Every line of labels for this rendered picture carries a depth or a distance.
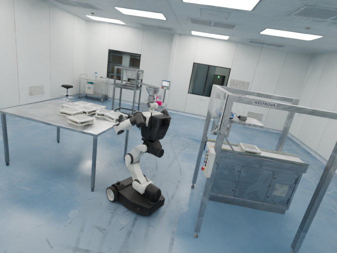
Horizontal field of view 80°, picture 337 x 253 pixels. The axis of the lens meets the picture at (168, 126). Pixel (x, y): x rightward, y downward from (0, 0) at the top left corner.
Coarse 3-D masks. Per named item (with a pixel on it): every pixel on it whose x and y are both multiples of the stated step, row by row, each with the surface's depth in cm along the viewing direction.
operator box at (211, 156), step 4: (208, 148) 198; (212, 148) 197; (212, 152) 187; (212, 156) 185; (208, 160) 187; (212, 160) 187; (204, 164) 204; (208, 164) 188; (212, 164) 188; (208, 168) 189; (204, 172) 196; (208, 172) 190; (204, 176) 193; (208, 176) 192
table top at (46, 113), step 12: (12, 108) 287; (24, 108) 295; (36, 108) 304; (48, 108) 313; (60, 108) 323; (36, 120) 262; (48, 120) 264; (60, 120) 272; (96, 120) 295; (108, 120) 304; (84, 132) 249; (96, 132) 253
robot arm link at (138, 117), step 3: (135, 114) 213; (138, 114) 213; (141, 114) 216; (132, 117) 214; (135, 117) 212; (138, 117) 211; (141, 117) 212; (129, 120) 213; (132, 120) 213; (135, 120) 212; (138, 120) 210; (141, 120) 210; (132, 123) 214; (135, 123) 215
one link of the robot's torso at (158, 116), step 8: (144, 112) 227; (152, 112) 231; (152, 120) 220; (160, 120) 216; (168, 120) 228; (144, 128) 227; (152, 128) 222; (160, 128) 221; (144, 136) 231; (152, 136) 224; (160, 136) 231
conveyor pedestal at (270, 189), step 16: (224, 160) 276; (224, 176) 283; (240, 176) 281; (256, 176) 279; (272, 176) 277; (288, 176) 276; (224, 192) 291; (240, 192) 289; (256, 192) 287; (272, 192) 284; (288, 192) 282; (256, 208) 295; (272, 208) 293; (288, 208) 289
